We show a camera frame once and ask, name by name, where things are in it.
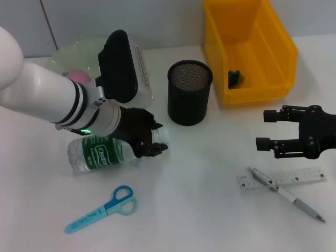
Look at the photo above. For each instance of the pink toy peach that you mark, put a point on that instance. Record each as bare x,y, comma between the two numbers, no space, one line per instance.
78,76

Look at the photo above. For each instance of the clear plastic ruler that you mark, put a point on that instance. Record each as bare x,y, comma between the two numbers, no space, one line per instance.
302,178

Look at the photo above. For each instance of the translucent green fruit plate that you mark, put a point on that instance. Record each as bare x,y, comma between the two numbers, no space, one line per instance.
86,50

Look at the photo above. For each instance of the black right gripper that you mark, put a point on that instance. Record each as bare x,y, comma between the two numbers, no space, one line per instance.
317,131

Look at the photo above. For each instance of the blue scissors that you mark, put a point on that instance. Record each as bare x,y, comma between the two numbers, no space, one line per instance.
89,219

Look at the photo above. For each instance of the clear green-label water bottle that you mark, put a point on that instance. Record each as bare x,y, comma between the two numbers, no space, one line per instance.
86,157

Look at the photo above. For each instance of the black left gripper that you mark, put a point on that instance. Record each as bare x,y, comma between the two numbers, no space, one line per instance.
134,126

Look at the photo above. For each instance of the white and grey pen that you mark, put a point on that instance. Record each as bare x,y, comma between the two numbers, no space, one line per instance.
286,195

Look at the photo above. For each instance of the yellow plastic bin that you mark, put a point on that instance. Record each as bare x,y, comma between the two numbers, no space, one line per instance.
262,52

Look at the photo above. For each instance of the black mesh pen holder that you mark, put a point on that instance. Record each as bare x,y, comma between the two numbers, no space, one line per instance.
189,105

